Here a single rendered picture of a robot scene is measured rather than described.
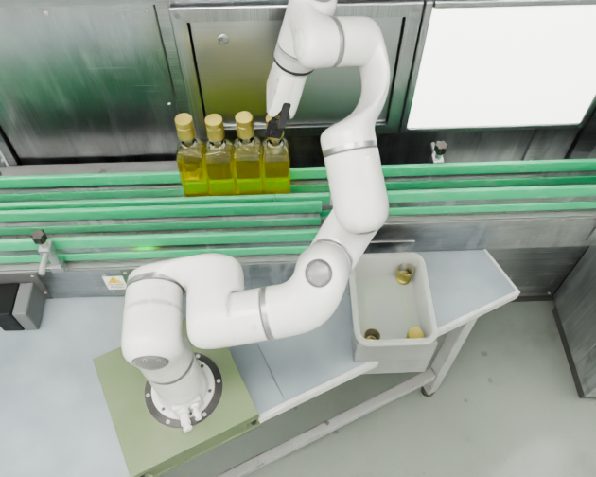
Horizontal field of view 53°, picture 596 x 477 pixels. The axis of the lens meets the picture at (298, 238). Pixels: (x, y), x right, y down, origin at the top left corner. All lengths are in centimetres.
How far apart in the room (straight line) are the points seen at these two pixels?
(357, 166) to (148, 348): 42
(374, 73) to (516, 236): 68
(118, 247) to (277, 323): 51
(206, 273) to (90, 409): 51
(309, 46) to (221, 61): 36
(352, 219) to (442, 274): 61
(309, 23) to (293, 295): 40
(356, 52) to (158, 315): 51
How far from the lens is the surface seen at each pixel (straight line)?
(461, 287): 146
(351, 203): 88
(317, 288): 87
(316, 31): 92
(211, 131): 117
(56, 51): 134
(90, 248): 133
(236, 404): 122
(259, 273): 133
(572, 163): 149
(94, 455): 133
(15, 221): 142
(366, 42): 95
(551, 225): 150
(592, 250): 205
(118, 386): 129
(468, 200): 138
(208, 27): 120
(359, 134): 89
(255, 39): 121
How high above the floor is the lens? 198
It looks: 56 degrees down
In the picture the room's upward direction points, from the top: straight up
